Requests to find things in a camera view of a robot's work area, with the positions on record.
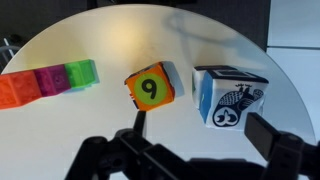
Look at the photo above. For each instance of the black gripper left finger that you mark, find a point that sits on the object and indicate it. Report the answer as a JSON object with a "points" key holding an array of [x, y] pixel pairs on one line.
{"points": [[126, 156]]}

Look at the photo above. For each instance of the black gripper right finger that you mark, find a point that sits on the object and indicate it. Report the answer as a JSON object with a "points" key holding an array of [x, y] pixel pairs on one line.
{"points": [[286, 153]]}

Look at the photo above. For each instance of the fabric block with owl print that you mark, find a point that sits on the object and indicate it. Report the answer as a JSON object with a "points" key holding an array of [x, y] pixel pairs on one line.
{"points": [[233, 100]]}

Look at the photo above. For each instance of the orange fabric block number nine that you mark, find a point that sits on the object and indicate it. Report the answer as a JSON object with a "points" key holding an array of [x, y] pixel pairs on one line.
{"points": [[150, 87]]}

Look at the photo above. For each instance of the magenta plastic block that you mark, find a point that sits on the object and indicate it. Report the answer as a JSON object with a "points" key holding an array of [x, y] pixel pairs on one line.
{"points": [[52, 80]]}

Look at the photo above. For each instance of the orange plastic block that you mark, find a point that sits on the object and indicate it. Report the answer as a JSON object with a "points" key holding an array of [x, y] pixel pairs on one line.
{"points": [[18, 90]]}

